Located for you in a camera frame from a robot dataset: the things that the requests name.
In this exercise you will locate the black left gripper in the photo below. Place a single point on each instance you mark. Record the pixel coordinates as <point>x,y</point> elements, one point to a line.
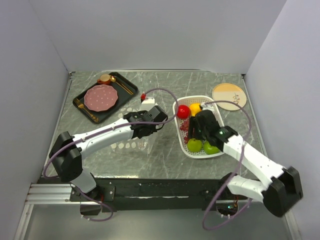
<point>142,112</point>

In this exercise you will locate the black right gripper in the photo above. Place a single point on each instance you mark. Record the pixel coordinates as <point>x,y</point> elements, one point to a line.
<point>193,124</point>

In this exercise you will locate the purple grape bunch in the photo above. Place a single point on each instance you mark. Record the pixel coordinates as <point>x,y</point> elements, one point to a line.
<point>185,130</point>

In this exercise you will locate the red apple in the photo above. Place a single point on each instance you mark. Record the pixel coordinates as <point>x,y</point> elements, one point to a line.
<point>183,111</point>

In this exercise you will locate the clear polka dot zip bag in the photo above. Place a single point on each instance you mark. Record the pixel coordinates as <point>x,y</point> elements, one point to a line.
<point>144,144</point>

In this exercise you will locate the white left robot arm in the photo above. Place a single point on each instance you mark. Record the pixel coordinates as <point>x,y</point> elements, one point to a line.
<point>69,150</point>

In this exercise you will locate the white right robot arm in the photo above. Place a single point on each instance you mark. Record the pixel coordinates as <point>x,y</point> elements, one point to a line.
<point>277,187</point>

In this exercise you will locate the green apple left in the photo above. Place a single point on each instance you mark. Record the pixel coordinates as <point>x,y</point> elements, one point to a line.
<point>194,145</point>

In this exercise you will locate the green apple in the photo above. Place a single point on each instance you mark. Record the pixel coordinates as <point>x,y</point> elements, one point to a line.
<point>210,149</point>
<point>194,145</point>

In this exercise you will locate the yellow pear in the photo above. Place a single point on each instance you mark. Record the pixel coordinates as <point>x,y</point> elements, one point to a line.
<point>194,109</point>

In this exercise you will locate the green apple right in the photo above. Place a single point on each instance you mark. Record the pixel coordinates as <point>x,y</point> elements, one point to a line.
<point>210,149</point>

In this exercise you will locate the white perforated plastic basket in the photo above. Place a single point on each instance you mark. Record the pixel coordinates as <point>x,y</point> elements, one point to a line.
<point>193,99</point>

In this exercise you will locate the black rectangular tray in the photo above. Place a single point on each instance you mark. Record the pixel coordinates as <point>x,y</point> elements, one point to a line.
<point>123,98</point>

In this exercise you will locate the yellow cream round plate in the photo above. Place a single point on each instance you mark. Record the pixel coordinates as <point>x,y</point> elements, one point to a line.
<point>229,92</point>

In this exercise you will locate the gold spoon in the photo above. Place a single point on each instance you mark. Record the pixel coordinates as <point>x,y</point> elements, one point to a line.
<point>112,80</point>

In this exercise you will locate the pink polka dot plate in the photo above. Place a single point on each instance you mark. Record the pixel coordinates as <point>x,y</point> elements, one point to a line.
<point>100,98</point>

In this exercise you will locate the orange cup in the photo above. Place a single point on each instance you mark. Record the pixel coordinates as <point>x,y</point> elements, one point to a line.
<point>104,79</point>

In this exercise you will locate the gold fork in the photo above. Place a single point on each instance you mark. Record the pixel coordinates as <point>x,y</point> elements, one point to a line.
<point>82,107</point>

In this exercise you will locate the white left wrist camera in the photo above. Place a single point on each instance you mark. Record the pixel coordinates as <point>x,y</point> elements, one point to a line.
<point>147,102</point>

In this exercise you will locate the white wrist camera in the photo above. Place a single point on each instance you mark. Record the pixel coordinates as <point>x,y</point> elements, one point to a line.
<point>206,106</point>
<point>147,102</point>

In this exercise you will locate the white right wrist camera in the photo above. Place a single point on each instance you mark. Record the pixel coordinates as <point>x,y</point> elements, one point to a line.
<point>206,106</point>

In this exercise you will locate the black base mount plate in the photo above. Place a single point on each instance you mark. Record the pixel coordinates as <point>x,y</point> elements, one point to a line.
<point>125,194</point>

